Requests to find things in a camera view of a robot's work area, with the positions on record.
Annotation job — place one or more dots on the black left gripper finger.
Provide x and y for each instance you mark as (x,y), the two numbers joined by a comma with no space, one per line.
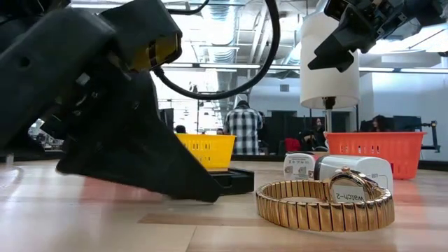
(133,154)

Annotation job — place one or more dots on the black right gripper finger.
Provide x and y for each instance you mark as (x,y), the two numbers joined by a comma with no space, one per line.
(344,43)
(336,61)

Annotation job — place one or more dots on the large black square case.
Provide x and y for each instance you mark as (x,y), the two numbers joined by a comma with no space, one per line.
(238,182)

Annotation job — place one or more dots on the gold metal band wristwatch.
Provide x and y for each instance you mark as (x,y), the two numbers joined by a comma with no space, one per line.
(315,217)

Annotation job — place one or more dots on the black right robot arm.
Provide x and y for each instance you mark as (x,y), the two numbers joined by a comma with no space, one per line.
(434,10)

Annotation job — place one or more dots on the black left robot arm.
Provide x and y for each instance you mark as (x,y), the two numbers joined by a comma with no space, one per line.
(21,7)

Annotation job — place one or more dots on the white shade floor lamp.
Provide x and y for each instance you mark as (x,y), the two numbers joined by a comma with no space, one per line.
(329,87)

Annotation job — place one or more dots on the black computer monitor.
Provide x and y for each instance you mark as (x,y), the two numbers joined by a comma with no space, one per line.
(169,119)

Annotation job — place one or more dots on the person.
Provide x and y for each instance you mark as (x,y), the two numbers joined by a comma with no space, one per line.
(316,134)
(379,122)
(180,129)
(243,129)

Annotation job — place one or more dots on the yellow plastic basket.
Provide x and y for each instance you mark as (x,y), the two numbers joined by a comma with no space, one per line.
(213,150)

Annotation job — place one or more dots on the red chair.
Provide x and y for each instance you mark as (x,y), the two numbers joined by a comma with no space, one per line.
(292,145)

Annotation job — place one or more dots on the orange plastic basket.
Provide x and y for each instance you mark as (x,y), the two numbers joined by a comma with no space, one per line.
(385,147)

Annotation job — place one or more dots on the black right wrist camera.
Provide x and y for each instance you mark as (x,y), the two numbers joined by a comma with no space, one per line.
(336,8)

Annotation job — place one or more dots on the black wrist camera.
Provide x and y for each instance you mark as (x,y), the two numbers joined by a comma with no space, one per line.
(336,8)
(140,21)

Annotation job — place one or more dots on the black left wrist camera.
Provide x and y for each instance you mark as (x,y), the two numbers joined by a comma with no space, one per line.
(140,21)

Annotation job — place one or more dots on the white wall charger black end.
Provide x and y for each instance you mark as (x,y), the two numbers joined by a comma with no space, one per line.
(364,168)

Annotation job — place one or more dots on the pink and white wall charger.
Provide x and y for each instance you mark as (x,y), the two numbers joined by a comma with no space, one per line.
(297,166)

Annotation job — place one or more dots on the silver ventilation duct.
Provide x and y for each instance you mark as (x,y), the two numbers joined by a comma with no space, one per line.
(220,52)

